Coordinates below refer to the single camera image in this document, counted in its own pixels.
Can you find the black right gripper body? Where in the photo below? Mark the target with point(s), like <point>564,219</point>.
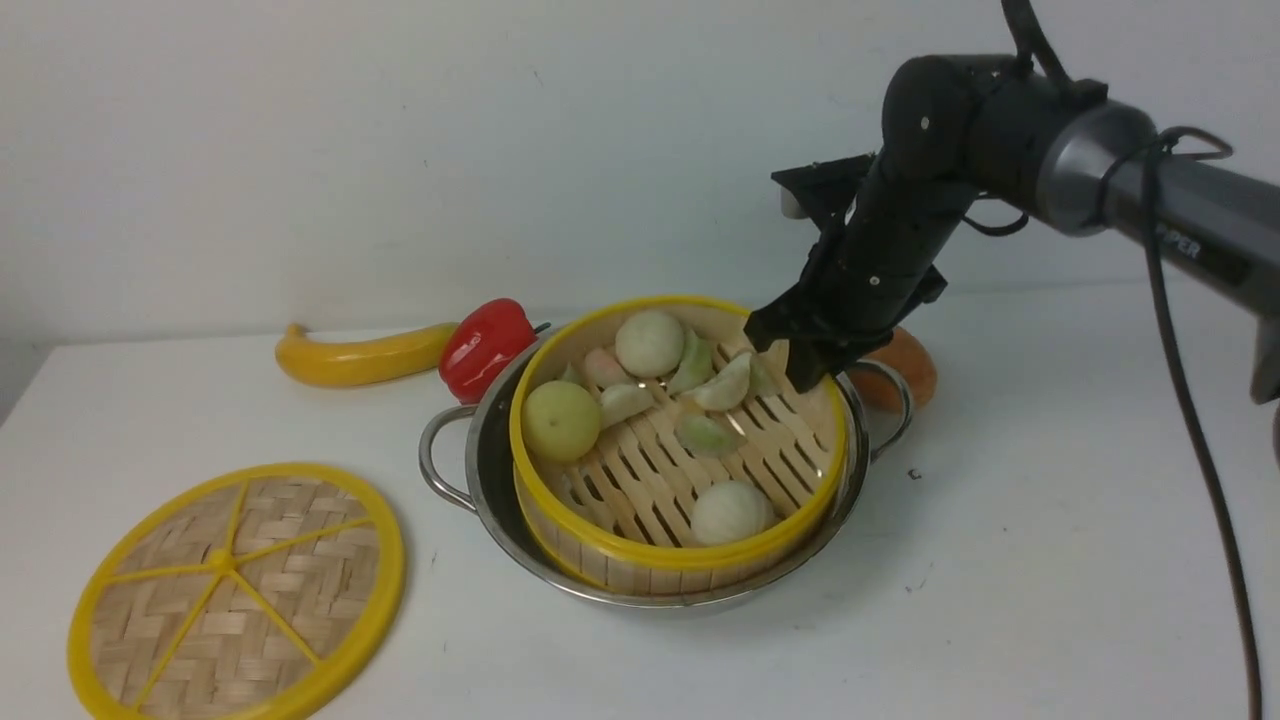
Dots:
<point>874,266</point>

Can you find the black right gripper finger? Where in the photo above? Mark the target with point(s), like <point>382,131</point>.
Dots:
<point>809,362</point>
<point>767,326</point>

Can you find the yellow bamboo steamer basket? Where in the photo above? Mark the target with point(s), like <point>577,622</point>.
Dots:
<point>619,517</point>

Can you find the yellow woven steamer lid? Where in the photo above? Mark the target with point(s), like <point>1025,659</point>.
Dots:
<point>260,594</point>

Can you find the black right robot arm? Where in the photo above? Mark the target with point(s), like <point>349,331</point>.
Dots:
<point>961,127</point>

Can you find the stainless steel pot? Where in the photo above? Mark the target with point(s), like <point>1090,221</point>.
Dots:
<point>491,483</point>

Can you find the small green dumpling right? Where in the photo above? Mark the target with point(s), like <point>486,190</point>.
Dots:
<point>762,382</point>

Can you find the white crescent dumpling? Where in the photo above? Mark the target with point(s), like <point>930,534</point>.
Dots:
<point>728,388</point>

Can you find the green dumpling beside back bun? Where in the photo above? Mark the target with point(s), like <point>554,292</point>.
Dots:
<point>695,367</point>

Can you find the brown toy potato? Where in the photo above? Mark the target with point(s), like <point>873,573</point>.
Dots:
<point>907,356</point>

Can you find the white bun at back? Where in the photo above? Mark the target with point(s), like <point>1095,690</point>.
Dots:
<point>650,343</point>

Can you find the white bun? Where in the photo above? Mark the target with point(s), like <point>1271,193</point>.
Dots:
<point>650,343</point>
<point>729,512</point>

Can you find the green dumpling in middle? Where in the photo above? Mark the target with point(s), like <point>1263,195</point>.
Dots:
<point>706,436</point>

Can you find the white bun at front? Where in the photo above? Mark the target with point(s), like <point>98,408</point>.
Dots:
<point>729,512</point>

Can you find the white dumpling beside green bun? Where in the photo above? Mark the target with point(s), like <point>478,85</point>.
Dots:
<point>619,403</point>

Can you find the pink toy dumpling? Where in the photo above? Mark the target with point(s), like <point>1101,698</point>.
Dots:
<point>602,369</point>

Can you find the yellow-green round bun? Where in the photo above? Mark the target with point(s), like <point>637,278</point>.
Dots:
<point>561,422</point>

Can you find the red toy bell pepper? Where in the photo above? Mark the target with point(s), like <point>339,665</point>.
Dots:
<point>483,345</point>

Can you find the yellow toy banana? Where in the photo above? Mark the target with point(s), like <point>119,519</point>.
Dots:
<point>361,363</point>

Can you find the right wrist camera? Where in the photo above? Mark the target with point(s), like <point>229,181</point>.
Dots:
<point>821,190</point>

